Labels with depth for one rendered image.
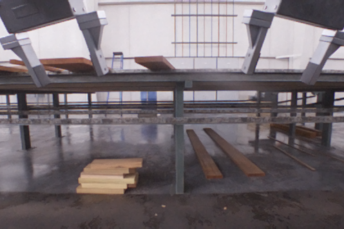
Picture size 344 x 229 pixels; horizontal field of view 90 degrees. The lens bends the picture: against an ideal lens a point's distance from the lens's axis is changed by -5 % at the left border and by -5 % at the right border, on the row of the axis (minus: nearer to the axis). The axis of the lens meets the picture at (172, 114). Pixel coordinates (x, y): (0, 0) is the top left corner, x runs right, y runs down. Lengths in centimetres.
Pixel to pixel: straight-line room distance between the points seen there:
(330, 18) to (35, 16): 47
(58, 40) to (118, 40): 237
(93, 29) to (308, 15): 35
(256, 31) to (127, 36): 744
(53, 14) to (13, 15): 7
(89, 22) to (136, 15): 760
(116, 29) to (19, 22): 752
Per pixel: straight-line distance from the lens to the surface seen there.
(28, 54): 43
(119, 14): 808
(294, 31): 878
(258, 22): 34
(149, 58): 90
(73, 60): 100
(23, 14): 40
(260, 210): 130
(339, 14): 41
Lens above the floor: 69
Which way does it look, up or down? 6 degrees down
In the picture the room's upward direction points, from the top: straight up
